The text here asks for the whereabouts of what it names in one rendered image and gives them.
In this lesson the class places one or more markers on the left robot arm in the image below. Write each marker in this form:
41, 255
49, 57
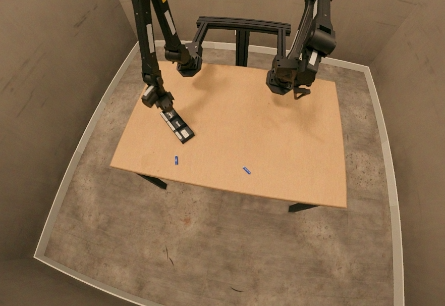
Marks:
314, 39

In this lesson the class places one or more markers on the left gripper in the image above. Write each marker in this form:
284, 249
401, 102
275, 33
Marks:
297, 89

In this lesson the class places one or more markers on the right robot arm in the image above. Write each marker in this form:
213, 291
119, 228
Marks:
174, 50

